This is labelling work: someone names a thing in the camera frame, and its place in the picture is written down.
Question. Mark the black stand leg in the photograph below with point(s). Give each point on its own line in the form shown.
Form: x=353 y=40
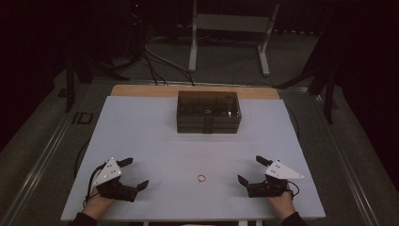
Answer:
x=328 y=100
x=69 y=91

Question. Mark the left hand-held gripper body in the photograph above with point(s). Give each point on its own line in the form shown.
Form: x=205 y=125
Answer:
x=116 y=190

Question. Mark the person's right hand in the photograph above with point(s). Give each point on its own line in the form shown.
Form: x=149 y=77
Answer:
x=284 y=205

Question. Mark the smoky transparent drawer box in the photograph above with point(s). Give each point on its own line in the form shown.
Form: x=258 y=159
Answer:
x=194 y=97

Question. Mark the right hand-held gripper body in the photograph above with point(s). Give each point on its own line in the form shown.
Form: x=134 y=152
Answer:
x=266 y=190

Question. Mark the white metal stand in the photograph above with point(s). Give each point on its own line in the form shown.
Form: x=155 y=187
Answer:
x=230 y=22

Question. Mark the black floor bracket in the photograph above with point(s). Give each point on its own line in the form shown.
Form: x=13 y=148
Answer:
x=75 y=118

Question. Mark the person's left hand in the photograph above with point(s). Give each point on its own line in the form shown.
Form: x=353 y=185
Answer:
x=95 y=205

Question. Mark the metal floor rail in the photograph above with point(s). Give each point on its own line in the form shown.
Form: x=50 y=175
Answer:
x=42 y=157
x=347 y=163

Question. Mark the dark equipment with red light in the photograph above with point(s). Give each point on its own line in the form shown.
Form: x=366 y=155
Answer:
x=136 y=19

